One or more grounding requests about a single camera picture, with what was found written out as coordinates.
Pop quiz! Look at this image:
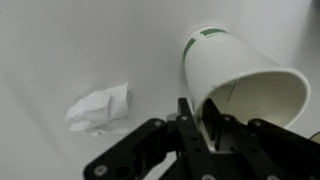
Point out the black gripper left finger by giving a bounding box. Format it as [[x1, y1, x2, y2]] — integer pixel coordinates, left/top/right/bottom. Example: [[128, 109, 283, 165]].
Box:
[[83, 97, 222, 180]]

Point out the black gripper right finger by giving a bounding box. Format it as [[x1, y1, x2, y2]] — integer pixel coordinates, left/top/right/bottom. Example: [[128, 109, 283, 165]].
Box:
[[201, 98, 320, 180]]

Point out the white paper cup green print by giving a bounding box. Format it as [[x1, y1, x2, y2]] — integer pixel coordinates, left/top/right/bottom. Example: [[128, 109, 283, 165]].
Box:
[[182, 25, 312, 151]]

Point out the crumpled white paper ball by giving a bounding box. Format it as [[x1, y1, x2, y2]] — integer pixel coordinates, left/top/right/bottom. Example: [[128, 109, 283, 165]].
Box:
[[64, 81, 134, 138]]

